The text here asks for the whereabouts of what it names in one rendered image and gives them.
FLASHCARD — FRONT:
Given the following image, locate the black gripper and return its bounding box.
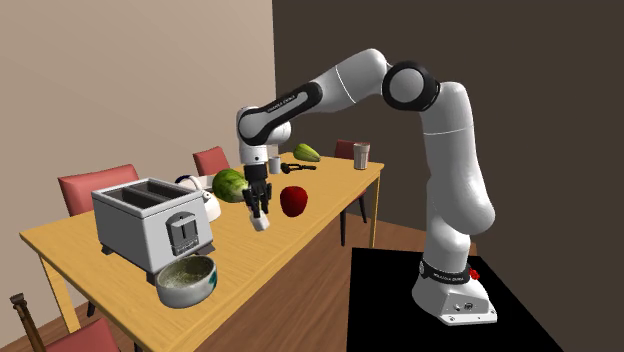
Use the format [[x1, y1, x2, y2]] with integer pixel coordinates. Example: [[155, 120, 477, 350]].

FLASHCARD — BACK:
[[241, 164, 273, 216]]

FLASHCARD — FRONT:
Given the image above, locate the green striped melon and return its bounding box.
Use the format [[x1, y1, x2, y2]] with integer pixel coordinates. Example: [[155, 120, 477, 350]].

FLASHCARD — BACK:
[[211, 168, 251, 204]]

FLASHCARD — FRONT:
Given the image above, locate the red apple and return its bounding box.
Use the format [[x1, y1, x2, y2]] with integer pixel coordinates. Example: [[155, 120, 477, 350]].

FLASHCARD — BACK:
[[279, 185, 310, 219]]

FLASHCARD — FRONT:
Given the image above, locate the white kettle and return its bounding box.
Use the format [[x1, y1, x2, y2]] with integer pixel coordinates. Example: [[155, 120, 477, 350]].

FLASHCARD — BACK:
[[174, 174, 223, 223]]

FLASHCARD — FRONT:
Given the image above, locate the black kitchen tool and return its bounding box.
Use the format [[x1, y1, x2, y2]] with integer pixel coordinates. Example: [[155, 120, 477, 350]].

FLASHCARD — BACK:
[[280, 162, 318, 175]]

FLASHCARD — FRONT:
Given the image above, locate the wooden dining table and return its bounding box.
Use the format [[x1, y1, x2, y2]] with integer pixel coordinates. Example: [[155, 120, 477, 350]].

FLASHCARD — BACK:
[[19, 150, 386, 352]]

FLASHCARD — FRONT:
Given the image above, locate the red upholstered chair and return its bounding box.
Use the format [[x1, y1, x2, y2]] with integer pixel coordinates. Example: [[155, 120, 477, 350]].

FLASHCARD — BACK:
[[56, 163, 141, 219], [333, 139, 370, 248], [191, 145, 232, 178]]

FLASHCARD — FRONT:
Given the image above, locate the green pepper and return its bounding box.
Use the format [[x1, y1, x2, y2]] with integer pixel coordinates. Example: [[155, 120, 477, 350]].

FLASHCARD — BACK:
[[291, 142, 322, 164]]

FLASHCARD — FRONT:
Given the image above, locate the grey metal bowl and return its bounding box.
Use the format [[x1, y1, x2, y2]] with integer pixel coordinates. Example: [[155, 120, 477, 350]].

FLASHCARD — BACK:
[[154, 254, 219, 310]]

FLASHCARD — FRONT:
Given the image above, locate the beige tall cup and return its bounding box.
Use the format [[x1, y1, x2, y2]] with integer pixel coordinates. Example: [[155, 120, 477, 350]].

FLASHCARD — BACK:
[[352, 141, 372, 171]]

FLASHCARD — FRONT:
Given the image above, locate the silver two-slot toaster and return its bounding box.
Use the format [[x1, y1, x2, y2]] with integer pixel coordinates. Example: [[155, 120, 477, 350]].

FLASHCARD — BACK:
[[90, 176, 216, 284]]

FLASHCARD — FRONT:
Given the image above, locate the black robot stand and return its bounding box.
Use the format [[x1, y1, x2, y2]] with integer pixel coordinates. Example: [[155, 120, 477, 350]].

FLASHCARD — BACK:
[[345, 246, 567, 352]]

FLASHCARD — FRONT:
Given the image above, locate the red chair with wooden post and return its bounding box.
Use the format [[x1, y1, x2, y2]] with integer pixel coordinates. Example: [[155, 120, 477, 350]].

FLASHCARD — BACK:
[[9, 292, 122, 352]]

